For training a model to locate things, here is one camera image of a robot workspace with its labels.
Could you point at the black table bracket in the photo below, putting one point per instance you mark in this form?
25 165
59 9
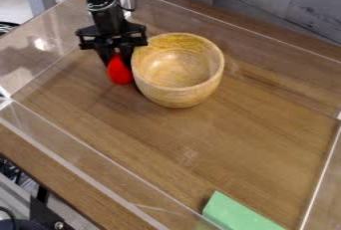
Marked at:
43 217

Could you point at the clear acrylic enclosure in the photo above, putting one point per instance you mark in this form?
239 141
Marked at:
136 165

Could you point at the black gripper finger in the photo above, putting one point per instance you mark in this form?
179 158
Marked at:
126 51
106 52

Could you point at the red plush fruit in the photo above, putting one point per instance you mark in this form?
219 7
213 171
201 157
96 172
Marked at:
118 71

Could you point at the light wooden bowl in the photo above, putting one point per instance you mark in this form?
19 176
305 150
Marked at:
178 69

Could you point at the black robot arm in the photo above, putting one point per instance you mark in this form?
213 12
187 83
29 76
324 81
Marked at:
107 13

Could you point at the green foam block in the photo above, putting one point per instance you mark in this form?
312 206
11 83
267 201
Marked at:
231 216

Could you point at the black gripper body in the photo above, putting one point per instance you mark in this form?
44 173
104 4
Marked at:
132 35

